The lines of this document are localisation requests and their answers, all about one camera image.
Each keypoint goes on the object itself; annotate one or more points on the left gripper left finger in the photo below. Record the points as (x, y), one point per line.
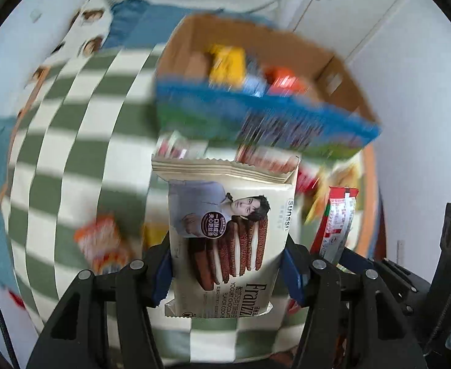
(75, 335)

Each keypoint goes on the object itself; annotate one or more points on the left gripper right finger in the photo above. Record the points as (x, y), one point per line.
(362, 316)

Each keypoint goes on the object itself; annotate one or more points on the panda mushroom snack packet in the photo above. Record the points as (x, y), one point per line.
(103, 246)

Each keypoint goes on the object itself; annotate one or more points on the red white wafer packet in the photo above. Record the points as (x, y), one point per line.
(330, 239)

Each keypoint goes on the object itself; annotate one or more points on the Franzzi chocolate cookie packet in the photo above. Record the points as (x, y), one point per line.
(228, 226)

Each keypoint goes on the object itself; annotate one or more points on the green white checkered blanket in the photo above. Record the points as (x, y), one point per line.
(83, 148)

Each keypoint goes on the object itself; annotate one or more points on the cardboard box with blue print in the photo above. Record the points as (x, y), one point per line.
(230, 81)

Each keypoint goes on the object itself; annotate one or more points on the bear print pillow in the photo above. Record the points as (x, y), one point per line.
(87, 33)

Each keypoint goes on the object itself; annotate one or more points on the blue bed sheet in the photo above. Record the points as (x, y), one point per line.
(136, 24)

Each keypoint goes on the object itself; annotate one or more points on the white door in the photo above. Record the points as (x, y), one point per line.
(342, 26)

